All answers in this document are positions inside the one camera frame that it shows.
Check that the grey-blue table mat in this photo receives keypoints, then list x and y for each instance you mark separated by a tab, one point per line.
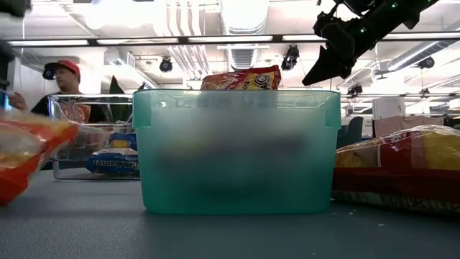
108	230

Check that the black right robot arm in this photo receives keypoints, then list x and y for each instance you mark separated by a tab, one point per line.
388	18

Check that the snake plant in white pot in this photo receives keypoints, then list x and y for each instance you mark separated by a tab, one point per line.
115	86

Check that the white ceiling air unit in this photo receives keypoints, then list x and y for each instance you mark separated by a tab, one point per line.
120	57

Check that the beige cloth cover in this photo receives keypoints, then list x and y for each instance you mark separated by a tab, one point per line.
406	122

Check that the person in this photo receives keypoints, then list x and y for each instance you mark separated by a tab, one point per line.
66	77

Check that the black hanging ceiling device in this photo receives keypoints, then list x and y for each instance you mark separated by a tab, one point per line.
290	57

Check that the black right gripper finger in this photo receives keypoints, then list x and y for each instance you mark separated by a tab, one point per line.
328	70

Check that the silver slanted ceiling duct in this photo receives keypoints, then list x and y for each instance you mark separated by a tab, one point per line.
424	54

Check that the black overhead crossbar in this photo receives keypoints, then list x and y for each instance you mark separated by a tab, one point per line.
373	36

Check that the small black ceiling device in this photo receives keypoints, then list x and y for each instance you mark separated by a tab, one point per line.
355	90

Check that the clear plastic bin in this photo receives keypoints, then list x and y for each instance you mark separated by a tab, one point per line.
64	169

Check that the teal translucent plastic bin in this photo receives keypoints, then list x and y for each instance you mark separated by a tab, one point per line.
233	162

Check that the red Maruchan noodle pack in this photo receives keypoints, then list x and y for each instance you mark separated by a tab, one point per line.
244	81
413	169

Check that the white LED light strip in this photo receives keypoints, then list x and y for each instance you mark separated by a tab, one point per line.
240	39
46	43
136	41
424	36
298	37

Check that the orange Maruchan chicken noodle pack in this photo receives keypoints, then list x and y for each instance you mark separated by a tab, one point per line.
32	154

